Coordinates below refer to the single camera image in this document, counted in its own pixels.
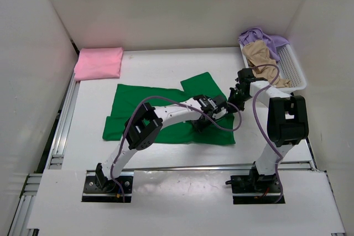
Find aluminium frame rail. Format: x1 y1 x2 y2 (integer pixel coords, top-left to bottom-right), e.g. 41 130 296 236
8 77 80 235

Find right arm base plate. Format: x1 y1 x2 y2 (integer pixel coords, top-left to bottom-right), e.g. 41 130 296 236
225 175 285 205

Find folded pink t shirt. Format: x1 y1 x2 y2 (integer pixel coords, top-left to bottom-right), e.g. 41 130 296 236
74 48 123 81

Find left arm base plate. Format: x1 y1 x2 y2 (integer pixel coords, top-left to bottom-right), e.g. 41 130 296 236
81 171 134 203

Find green t shirt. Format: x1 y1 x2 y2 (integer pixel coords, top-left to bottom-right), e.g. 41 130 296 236
102 72 236 146

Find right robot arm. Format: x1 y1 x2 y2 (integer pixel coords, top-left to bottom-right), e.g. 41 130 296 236
227 68 309 192

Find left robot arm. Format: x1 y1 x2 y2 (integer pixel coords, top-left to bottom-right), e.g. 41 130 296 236
95 95 227 192

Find purple t shirt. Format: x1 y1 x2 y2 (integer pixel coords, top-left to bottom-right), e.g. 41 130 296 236
238 27 289 62

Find white plastic basket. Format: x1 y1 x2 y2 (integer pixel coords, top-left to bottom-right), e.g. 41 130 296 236
240 44 306 93

